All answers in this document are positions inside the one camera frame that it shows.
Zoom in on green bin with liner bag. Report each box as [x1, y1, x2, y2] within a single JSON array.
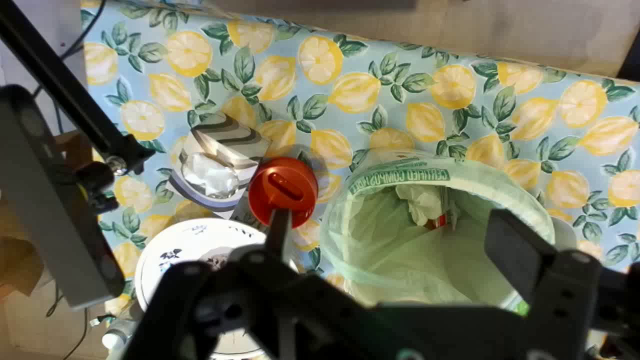
[[319, 153, 576, 310]]

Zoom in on striped cloth with clear wrap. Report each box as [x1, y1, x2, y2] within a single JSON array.
[[168, 112, 268, 212]]

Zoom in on grey metal box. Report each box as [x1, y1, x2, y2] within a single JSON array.
[[0, 86, 126, 310]]

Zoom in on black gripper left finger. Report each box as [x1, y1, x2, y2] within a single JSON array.
[[263, 211, 292, 259]]

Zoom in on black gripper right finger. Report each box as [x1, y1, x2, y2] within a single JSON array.
[[483, 211, 599, 308]]

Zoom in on lemon pattern tablecloth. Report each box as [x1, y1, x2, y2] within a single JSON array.
[[78, 0, 640, 317]]

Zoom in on white floral ceramic plate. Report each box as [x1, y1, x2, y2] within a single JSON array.
[[133, 218, 266, 310]]

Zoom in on red round container lid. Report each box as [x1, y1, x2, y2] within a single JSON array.
[[248, 159, 317, 229]]

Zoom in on black camera arm rod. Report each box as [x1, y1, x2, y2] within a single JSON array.
[[0, 0, 154, 214]]

